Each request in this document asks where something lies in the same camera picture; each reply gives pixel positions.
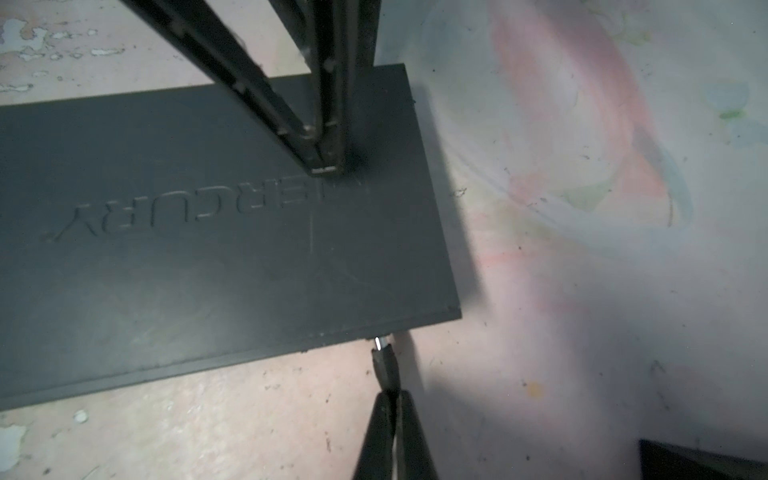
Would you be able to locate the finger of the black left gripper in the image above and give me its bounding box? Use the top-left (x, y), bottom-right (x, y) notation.
top-left (125, 0), bottom-right (322, 175)
top-left (270, 0), bottom-right (381, 176)

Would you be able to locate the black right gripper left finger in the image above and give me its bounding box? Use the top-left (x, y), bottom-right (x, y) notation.
top-left (352, 391), bottom-right (396, 480)

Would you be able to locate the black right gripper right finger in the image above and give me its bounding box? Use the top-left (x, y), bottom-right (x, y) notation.
top-left (395, 390), bottom-right (439, 480)

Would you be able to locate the black adapter cord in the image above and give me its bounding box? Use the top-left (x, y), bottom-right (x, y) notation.
top-left (370, 335), bottom-right (402, 397)

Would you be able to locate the black ribbed network switch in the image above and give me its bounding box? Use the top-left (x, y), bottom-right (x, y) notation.
top-left (639, 439), bottom-right (767, 480)

